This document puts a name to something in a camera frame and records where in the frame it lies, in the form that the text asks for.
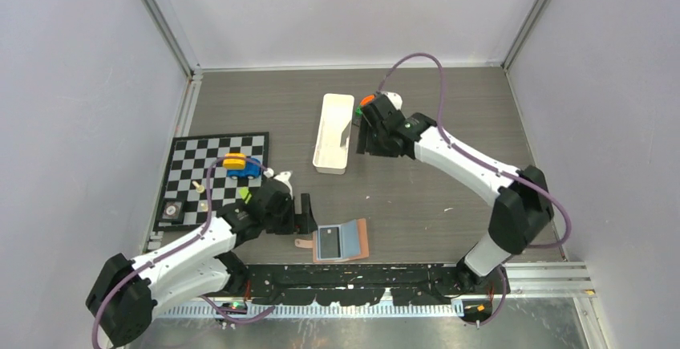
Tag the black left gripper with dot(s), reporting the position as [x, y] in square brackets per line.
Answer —
[301, 223]

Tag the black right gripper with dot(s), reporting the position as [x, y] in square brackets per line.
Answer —
[364, 143]

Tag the black credit card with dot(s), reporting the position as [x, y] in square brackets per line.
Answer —
[328, 243]

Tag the brown leather card holder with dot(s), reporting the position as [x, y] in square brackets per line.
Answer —
[353, 238]

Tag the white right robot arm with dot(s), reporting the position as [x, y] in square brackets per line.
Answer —
[520, 209]

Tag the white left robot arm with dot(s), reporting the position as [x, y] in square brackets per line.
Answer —
[129, 293]

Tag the white plastic tray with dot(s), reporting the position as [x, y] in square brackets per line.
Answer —
[331, 150]

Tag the green rectangular block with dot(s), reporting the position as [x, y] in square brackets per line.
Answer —
[245, 194]

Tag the blue toy car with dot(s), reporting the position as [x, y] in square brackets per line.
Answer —
[251, 171]

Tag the yellow toy brick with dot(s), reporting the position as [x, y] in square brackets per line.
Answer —
[234, 161]

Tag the cream chess pawn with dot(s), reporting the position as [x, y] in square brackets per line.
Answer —
[198, 187]

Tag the poker chip in case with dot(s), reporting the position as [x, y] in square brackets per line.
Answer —
[172, 211]

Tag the orange plastic ring toy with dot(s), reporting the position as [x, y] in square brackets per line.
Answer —
[366, 100]

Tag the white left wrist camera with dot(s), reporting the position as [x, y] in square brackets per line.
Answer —
[283, 177]

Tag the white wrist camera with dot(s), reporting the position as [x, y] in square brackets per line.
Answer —
[283, 177]
[395, 98]

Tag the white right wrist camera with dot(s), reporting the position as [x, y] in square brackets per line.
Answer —
[395, 98]

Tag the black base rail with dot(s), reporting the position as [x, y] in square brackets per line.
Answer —
[367, 284]

